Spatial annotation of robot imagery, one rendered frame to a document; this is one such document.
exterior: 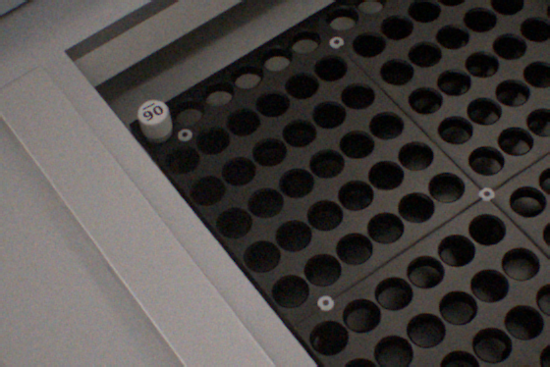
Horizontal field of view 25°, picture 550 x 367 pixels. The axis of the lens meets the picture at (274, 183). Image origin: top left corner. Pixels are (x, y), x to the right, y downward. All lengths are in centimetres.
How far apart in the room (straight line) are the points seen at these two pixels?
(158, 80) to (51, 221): 18
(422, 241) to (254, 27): 18
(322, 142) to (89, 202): 11
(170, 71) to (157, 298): 22
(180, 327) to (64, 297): 5
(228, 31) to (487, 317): 22
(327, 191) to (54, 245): 11
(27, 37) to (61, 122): 5
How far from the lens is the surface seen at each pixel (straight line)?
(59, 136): 41
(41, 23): 46
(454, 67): 49
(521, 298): 43
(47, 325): 39
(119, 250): 39
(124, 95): 58
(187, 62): 58
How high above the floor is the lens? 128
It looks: 57 degrees down
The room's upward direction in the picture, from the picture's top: 9 degrees counter-clockwise
